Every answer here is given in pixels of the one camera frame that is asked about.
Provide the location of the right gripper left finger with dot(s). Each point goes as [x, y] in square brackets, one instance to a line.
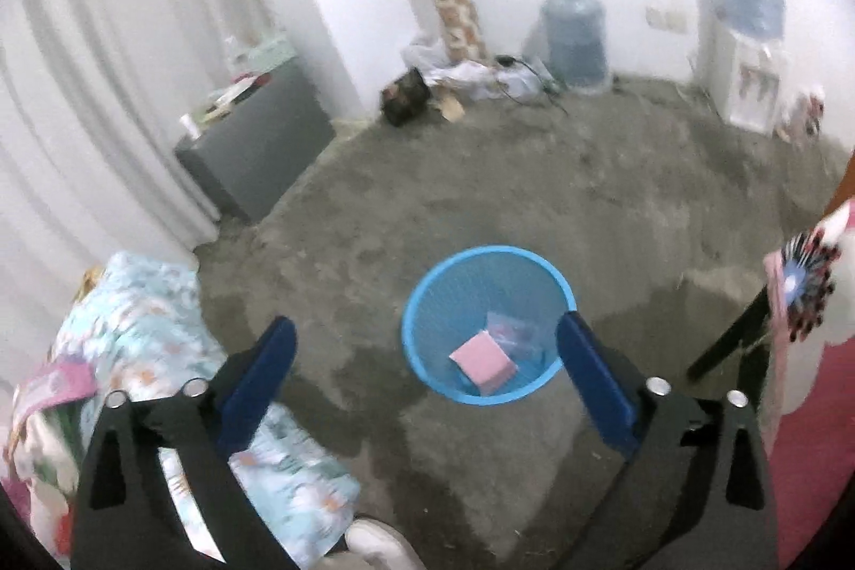
[125, 517]

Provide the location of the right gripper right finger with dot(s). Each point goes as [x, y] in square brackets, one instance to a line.
[694, 492]

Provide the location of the clear pink plastic bag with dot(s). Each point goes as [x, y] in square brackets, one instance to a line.
[514, 336]

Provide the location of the pink sponge pad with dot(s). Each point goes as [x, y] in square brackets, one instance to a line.
[483, 362]

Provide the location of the pink orange snack bag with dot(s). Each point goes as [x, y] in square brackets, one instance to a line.
[55, 384]

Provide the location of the blue mesh trash basket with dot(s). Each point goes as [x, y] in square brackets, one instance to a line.
[479, 329]

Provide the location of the floral blue tablecloth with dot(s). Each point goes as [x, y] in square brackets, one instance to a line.
[138, 323]

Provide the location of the grey cabinet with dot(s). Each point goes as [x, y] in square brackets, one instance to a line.
[245, 162]

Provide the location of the white water dispenser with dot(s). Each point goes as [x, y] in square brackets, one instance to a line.
[743, 78]

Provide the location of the blue water jug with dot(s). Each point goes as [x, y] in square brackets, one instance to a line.
[576, 40]

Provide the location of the dark brown bag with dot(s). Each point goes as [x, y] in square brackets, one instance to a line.
[405, 98]

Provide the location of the grey curtain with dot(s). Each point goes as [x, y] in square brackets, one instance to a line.
[93, 93]

